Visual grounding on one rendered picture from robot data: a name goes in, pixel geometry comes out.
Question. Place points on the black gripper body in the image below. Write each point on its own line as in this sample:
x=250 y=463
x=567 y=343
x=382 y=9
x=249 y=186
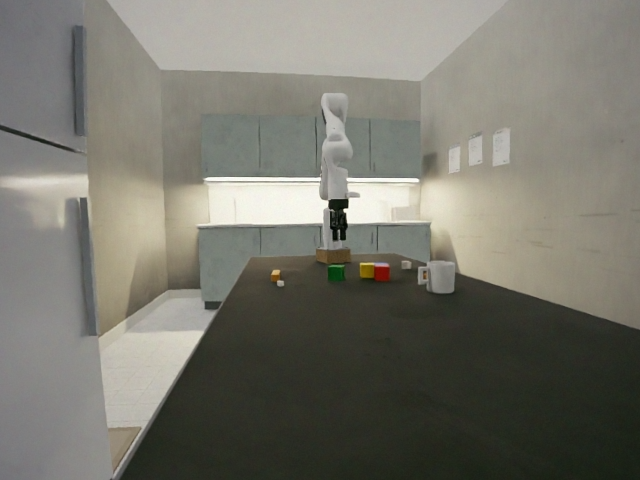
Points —
x=338 y=205

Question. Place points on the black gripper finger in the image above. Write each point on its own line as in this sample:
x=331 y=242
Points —
x=343 y=227
x=335 y=225

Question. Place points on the white mug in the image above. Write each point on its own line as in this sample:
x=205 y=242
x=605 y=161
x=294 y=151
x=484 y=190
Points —
x=440 y=279

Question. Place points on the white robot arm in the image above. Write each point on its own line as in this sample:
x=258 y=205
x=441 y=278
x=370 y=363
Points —
x=335 y=149

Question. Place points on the green cube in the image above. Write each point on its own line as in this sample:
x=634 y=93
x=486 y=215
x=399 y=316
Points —
x=335 y=273

